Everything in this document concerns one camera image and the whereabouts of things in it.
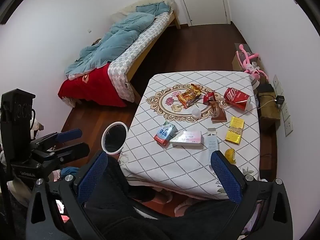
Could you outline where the white charger cable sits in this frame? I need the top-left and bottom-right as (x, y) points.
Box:
(257, 100), (277, 110)

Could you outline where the white door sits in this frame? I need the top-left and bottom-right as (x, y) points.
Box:
(174, 0), (230, 27)

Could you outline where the red blanket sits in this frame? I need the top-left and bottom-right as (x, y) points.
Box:
(58, 62), (128, 108)

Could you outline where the pink slipper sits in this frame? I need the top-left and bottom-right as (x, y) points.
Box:
(175, 200), (198, 217)
(150, 190), (173, 203)

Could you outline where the yellow box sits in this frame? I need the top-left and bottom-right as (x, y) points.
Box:
(225, 116), (245, 144)

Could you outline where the small red packet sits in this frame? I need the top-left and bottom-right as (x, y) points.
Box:
(202, 91), (215, 105)

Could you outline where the wooden stool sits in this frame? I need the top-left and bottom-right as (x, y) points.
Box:
(257, 91), (280, 130)

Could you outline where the orange snack bag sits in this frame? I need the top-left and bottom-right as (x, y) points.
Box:
(176, 84), (202, 109)

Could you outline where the patterned white tablecloth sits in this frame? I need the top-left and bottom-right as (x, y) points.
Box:
(118, 70), (262, 200)

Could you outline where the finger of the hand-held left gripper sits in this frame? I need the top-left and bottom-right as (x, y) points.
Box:
(37, 142), (90, 167)
(31, 129), (83, 151)

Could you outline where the wooden bed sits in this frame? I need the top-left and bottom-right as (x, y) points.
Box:
(57, 0), (181, 108)

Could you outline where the brown snack packet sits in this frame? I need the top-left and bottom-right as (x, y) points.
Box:
(209, 101), (227, 123)

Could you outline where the red soda can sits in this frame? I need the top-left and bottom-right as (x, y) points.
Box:
(223, 87), (251, 111)

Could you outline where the pink plush toy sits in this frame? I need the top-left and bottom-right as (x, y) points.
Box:
(236, 44), (269, 83)

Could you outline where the blue cloth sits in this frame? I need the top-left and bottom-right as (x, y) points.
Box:
(60, 167), (78, 180)

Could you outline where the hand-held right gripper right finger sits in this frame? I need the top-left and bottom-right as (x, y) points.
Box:
(210, 151), (293, 240)

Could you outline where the light blue duvet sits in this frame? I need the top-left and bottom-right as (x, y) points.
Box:
(65, 2), (173, 80)

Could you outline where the blue and red carton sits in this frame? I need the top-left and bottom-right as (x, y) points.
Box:
(153, 121), (178, 147)

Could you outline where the cardboard box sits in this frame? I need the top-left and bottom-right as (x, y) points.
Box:
(232, 43), (265, 74)

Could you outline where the white round waste bin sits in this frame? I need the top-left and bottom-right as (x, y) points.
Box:
(101, 121), (129, 155)

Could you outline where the pink white blanket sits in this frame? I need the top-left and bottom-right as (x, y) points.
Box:
(108, 11), (173, 103)

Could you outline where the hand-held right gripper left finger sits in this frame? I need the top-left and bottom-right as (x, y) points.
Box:
(25, 151), (108, 240)

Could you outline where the pink and white tissue box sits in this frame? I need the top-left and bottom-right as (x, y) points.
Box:
(169, 131), (203, 148)

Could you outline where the person's left forearm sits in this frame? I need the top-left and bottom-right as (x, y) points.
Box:
(7, 180), (33, 207)

